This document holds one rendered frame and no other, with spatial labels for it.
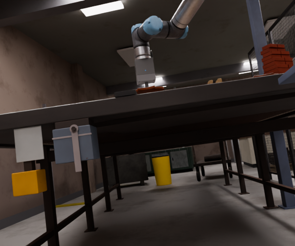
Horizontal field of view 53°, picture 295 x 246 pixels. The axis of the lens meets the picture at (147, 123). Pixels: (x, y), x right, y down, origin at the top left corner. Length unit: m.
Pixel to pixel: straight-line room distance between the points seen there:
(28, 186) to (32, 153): 0.12
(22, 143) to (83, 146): 0.23
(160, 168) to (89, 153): 5.29
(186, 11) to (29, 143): 0.80
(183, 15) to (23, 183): 0.90
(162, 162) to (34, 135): 5.27
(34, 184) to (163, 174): 5.32
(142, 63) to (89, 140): 0.49
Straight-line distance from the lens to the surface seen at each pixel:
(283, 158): 3.20
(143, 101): 1.02
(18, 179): 1.11
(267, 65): 2.15
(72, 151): 1.04
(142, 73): 1.34
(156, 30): 1.29
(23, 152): 1.13
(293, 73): 0.82
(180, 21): 1.33
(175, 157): 9.05
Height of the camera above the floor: 0.70
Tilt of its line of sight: 6 degrees up
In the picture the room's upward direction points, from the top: 8 degrees counter-clockwise
